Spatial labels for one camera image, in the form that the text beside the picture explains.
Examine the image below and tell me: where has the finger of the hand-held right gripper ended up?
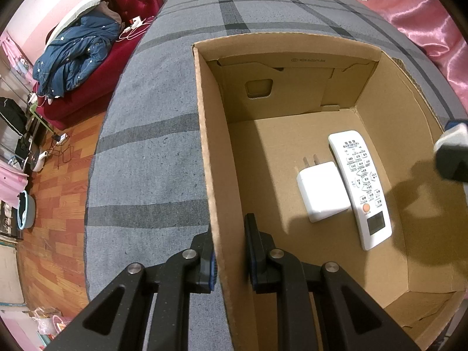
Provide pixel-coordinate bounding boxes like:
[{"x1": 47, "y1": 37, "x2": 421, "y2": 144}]
[{"x1": 433, "y1": 118, "x2": 468, "y2": 183}]

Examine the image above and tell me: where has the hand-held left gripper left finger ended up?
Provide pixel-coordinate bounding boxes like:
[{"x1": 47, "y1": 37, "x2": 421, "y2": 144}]
[{"x1": 47, "y1": 231, "x2": 219, "y2": 351}]

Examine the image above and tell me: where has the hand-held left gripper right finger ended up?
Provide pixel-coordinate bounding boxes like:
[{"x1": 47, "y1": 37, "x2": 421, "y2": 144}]
[{"x1": 244, "y1": 213, "x2": 421, "y2": 351}]

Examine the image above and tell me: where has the white plug charger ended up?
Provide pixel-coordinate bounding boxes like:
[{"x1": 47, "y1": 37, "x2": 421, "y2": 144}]
[{"x1": 295, "y1": 155, "x2": 350, "y2": 223}]

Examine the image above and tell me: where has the white remote control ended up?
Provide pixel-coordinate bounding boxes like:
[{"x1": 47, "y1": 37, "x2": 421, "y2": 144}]
[{"x1": 328, "y1": 130, "x2": 393, "y2": 252}]

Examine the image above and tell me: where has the cardboard box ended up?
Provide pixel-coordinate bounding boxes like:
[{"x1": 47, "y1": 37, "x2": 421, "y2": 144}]
[{"x1": 192, "y1": 31, "x2": 468, "y2": 351}]

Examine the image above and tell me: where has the pink satin curtain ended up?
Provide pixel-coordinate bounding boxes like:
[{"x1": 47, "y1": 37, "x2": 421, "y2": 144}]
[{"x1": 356, "y1": 0, "x2": 468, "y2": 99}]

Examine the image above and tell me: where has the grey plaid blanket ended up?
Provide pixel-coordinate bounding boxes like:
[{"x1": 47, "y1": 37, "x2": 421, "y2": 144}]
[{"x1": 83, "y1": 0, "x2": 462, "y2": 351}]

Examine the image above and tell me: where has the pink plastic bag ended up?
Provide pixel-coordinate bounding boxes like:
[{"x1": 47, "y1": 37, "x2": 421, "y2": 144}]
[{"x1": 35, "y1": 307, "x2": 64, "y2": 340}]

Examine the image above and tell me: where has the blue plastic basin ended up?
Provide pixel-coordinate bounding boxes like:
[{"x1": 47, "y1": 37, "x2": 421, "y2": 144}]
[{"x1": 15, "y1": 191, "x2": 37, "y2": 231}]

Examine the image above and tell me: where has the red velvet sofa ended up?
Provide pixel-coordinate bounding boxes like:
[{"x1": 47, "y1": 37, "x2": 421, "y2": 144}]
[{"x1": 31, "y1": 0, "x2": 164, "y2": 130}]

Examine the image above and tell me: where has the dark shoe rack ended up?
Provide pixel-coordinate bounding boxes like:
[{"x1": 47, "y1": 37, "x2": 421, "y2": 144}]
[{"x1": 0, "y1": 201, "x2": 17, "y2": 240}]

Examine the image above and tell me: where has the pink fabric wardrobe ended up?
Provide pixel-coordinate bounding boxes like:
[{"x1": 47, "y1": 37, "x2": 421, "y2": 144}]
[{"x1": 0, "y1": 31, "x2": 28, "y2": 205}]

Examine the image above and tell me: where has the green metal side table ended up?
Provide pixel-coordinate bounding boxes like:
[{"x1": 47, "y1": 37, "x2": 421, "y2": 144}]
[{"x1": 27, "y1": 102, "x2": 55, "y2": 132}]

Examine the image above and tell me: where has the black hanging jacket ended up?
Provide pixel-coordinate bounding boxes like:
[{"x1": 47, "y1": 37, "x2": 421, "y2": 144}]
[{"x1": 0, "y1": 97, "x2": 28, "y2": 134}]

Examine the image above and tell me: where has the dark blue starry quilt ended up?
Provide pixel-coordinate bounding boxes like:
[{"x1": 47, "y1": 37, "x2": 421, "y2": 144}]
[{"x1": 32, "y1": 10, "x2": 123, "y2": 99}]

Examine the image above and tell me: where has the white pillow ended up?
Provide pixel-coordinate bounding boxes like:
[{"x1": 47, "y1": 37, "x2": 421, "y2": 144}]
[{"x1": 47, "y1": 0, "x2": 110, "y2": 44}]

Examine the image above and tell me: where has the white charging cable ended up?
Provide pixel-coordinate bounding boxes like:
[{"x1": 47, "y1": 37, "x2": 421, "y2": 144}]
[{"x1": 118, "y1": 18, "x2": 156, "y2": 41}]

